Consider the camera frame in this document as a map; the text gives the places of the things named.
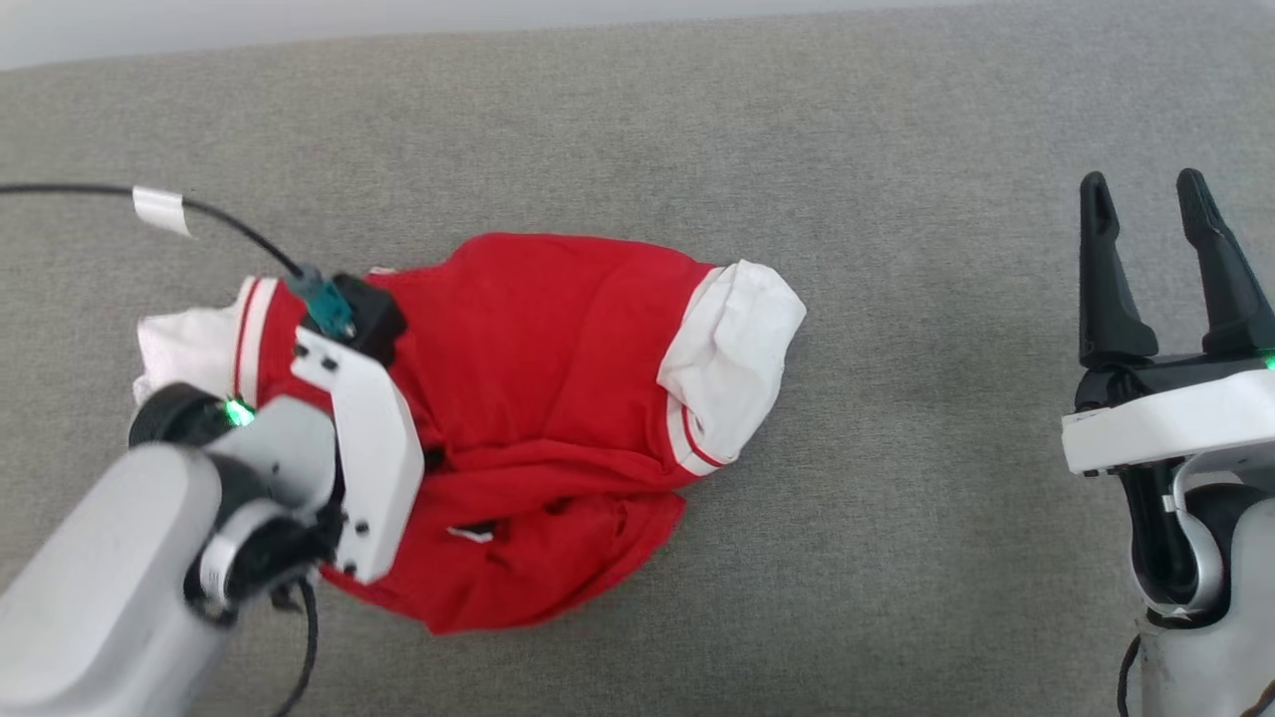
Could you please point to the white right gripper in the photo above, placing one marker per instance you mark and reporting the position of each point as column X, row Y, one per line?
column 1165, row 423

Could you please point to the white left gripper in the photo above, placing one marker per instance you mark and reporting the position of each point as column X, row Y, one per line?
column 374, row 468

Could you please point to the red white sports jersey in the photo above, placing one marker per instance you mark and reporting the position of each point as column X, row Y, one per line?
column 558, row 349

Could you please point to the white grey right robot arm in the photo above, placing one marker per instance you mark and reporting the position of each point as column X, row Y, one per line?
column 1210, row 578

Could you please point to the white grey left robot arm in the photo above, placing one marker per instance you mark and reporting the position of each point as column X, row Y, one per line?
column 100, row 568

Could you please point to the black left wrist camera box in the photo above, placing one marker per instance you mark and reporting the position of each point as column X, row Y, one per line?
column 371, row 317

